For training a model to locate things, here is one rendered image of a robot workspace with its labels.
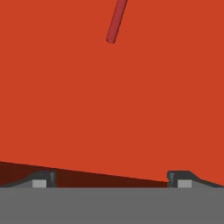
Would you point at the red straw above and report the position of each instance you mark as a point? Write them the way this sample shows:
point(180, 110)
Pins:
point(116, 22)

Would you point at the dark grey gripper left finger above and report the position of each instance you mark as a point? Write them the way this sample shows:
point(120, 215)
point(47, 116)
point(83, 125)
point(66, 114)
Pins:
point(43, 178)

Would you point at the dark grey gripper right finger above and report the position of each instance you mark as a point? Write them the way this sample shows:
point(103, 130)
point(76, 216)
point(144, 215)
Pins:
point(182, 177)

